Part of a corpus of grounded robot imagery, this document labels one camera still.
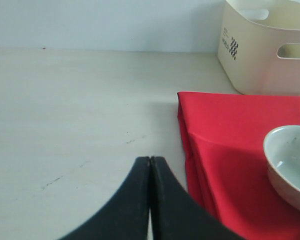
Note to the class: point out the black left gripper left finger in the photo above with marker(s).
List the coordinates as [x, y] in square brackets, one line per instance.
[126, 215]

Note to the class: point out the red tablecloth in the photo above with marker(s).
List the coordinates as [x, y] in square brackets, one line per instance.
[226, 169]

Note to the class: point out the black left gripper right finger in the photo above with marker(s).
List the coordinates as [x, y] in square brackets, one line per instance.
[174, 213]

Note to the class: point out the cream plastic storage bin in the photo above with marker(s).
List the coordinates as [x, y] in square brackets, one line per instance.
[259, 46]

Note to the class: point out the white ceramic bowl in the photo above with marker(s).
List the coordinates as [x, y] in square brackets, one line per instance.
[281, 147]

